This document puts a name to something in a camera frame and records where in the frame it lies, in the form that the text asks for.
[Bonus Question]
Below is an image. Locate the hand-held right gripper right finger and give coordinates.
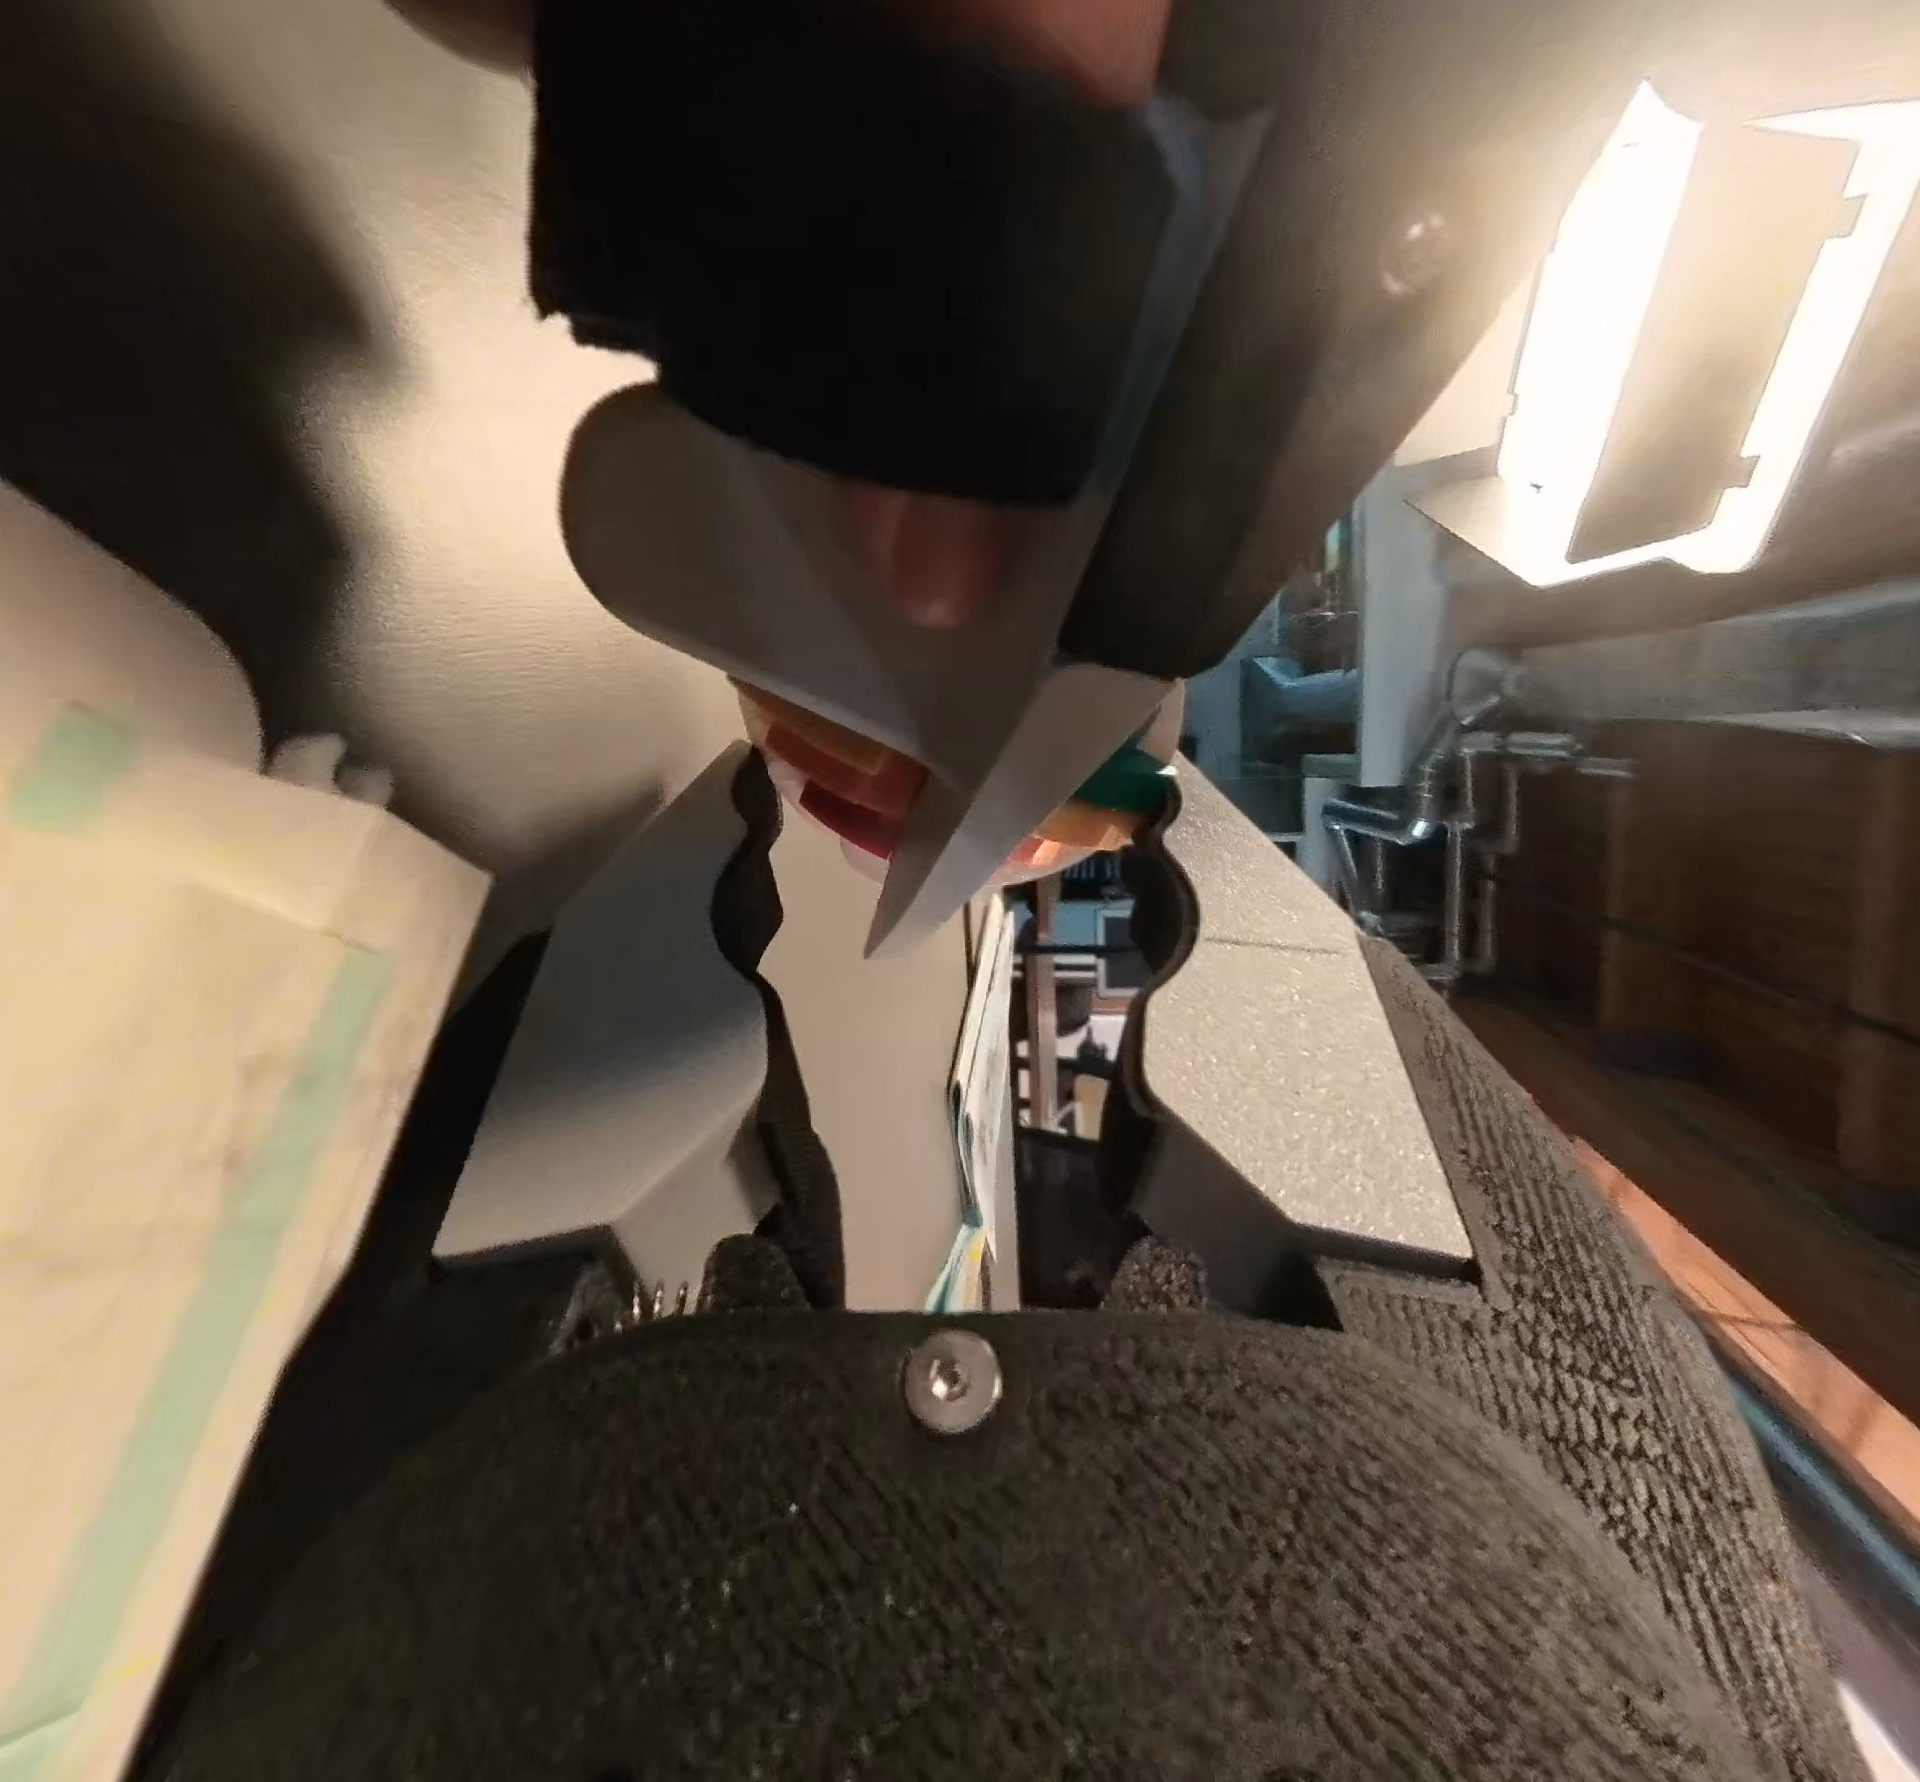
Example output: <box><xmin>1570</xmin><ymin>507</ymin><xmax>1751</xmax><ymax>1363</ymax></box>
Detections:
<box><xmin>1102</xmin><ymin>754</ymin><xmax>1481</xmax><ymax>1329</ymax></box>

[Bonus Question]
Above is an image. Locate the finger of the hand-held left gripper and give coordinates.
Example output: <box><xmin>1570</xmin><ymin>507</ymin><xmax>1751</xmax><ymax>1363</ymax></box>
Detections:
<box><xmin>862</xmin><ymin>659</ymin><xmax>1177</xmax><ymax>962</ymax></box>

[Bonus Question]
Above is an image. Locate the silver pipe cluster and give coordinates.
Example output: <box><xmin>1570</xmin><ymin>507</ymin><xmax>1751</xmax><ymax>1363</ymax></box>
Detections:
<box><xmin>1319</xmin><ymin>647</ymin><xmax>1637</xmax><ymax>981</ymax></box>

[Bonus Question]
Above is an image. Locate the rainbow toy brick disc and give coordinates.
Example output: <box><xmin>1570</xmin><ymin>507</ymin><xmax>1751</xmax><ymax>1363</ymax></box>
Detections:
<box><xmin>732</xmin><ymin>677</ymin><xmax>1189</xmax><ymax>891</ymax></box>

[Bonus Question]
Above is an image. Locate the bright ceiling light panel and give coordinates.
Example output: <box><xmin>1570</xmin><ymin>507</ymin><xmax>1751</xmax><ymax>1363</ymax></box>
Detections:
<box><xmin>1401</xmin><ymin>76</ymin><xmax>1920</xmax><ymax>594</ymax></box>

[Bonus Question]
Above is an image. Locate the large silver ventilation duct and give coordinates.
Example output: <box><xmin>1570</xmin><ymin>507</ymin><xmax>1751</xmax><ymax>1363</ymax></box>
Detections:
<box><xmin>1476</xmin><ymin>582</ymin><xmax>1920</xmax><ymax>749</ymax></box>

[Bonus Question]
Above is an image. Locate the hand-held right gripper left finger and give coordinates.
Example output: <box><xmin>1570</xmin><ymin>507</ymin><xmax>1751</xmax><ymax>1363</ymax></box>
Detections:
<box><xmin>434</xmin><ymin>743</ymin><xmax>841</xmax><ymax>1312</ymax></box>

